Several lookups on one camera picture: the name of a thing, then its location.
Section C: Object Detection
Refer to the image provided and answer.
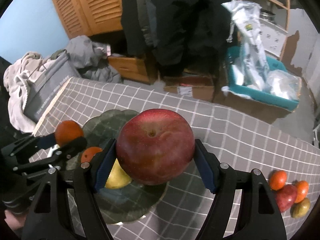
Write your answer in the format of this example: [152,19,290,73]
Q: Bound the large red apple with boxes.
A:
[116,109,195,185]

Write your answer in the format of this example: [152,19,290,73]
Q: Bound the small orange tangerine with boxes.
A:
[268,170,287,191]

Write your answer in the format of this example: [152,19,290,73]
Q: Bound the dark green leaf plate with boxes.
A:
[82,109,168,224]

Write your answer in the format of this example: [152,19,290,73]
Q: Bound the grey crumpled clothes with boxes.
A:
[50,35,123,83]

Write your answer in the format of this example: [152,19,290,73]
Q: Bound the wooden drawer unit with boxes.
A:
[107,56,158,85]

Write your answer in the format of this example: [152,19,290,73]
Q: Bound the teal cardboard box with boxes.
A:
[226,46,299,112]

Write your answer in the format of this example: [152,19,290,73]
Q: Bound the yellow green mango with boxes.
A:
[105,159,132,190]
[292,198,311,218]

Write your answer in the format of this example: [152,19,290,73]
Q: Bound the beige blanket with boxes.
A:
[3,51,55,133]

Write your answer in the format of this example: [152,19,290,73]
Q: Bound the white patterned storage box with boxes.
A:
[260,18,287,58]

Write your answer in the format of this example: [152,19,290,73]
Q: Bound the brown cardboard box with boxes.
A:
[213,62,291,124]

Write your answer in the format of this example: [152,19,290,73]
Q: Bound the orange on plate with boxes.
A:
[81,147,103,163]

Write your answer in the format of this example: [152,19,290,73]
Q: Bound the clear plastic bag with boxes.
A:
[266,69,302,101]

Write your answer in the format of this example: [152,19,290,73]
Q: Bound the dark red apple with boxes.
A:
[275,185,297,213]

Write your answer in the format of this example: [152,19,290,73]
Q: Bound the person's left hand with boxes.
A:
[5,210,28,237]

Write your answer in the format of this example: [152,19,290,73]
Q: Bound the white printed plastic bag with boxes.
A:
[221,0,270,90]

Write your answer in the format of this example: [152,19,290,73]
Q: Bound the black hanging jacket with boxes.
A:
[121,0,232,76]

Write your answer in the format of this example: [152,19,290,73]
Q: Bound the grey storage bag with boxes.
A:
[24,51,81,123]

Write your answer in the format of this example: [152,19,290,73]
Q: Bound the wooden louvered wardrobe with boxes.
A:
[52,0,123,38]

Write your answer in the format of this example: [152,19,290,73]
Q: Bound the orange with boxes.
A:
[295,180,309,203]
[81,147,103,163]
[54,120,84,147]

